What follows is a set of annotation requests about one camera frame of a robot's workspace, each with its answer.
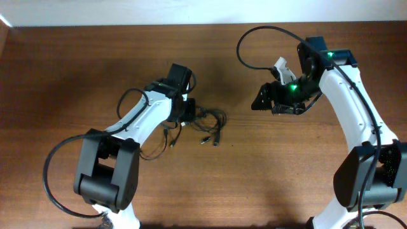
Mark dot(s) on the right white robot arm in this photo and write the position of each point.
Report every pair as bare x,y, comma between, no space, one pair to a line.
373,175

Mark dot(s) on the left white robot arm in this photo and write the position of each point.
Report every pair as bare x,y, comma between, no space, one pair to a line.
108,167

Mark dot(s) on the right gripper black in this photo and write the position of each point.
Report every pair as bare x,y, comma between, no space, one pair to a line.
267,89

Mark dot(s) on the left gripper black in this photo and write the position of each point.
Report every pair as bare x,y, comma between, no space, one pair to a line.
189,109

